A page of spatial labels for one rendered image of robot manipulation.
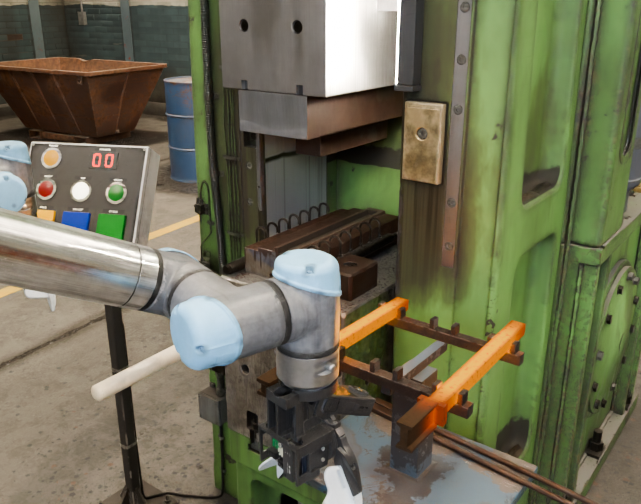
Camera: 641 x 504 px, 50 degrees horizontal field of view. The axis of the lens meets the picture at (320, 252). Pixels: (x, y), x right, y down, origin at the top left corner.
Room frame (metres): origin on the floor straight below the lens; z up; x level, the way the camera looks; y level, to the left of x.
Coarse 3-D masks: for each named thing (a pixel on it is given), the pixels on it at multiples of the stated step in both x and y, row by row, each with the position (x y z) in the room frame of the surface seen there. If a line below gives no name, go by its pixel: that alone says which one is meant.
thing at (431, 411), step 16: (512, 320) 1.20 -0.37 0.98; (496, 336) 1.13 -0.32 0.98; (512, 336) 1.13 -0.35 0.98; (480, 352) 1.07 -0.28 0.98; (496, 352) 1.07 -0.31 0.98; (464, 368) 1.02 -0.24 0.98; (480, 368) 1.02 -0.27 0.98; (448, 384) 0.97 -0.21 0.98; (464, 384) 0.97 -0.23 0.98; (432, 400) 0.90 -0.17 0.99; (448, 400) 0.92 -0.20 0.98; (416, 416) 0.86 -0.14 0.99; (432, 416) 0.90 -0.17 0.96; (400, 432) 0.84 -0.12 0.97; (416, 432) 0.86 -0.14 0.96; (400, 448) 0.84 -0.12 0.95
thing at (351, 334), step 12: (396, 300) 1.29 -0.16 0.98; (408, 300) 1.30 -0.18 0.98; (372, 312) 1.24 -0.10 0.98; (384, 312) 1.24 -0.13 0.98; (396, 312) 1.26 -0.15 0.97; (360, 324) 1.18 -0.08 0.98; (372, 324) 1.19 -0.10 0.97; (384, 324) 1.23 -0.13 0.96; (348, 336) 1.13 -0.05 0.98; (360, 336) 1.16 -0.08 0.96; (264, 384) 0.97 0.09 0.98; (264, 396) 0.97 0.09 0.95
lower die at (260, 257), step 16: (352, 208) 1.92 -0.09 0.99; (368, 208) 1.88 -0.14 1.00; (304, 224) 1.80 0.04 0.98; (320, 224) 1.77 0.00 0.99; (352, 224) 1.73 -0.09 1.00; (384, 224) 1.77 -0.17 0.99; (272, 240) 1.66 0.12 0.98; (288, 240) 1.63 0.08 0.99; (320, 240) 1.62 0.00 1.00; (336, 240) 1.63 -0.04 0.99; (352, 240) 1.64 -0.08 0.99; (256, 256) 1.59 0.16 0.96; (272, 256) 1.56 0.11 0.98; (336, 256) 1.59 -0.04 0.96; (368, 256) 1.71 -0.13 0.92; (256, 272) 1.59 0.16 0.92; (272, 272) 1.56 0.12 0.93
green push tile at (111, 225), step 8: (104, 216) 1.69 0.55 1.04; (112, 216) 1.69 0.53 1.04; (120, 216) 1.68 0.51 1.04; (104, 224) 1.68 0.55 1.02; (112, 224) 1.67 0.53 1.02; (120, 224) 1.67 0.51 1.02; (96, 232) 1.67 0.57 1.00; (104, 232) 1.67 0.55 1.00; (112, 232) 1.66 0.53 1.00; (120, 232) 1.66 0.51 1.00
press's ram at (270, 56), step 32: (224, 0) 1.63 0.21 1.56; (256, 0) 1.58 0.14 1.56; (288, 0) 1.52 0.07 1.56; (320, 0) 1.47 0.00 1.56; (352, 0) 1.54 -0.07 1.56; (384, 0) 1.61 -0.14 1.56; (224, 32) 1.63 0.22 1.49; (256, 32) 1.58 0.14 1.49; (288, 32) 1.52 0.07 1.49; (320, 32) 1.47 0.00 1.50; (352, 32) 1.54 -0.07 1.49; (384, 32) 1.65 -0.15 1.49; (224, 64) 1.64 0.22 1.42; (256, 64) 1.58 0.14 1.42; (288, 64) 1.52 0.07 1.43; (320, 64) 1.47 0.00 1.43; (352, 64) 1.54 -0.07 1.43; (384, 64) 1.65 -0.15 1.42; (320, 96) 1.47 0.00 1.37
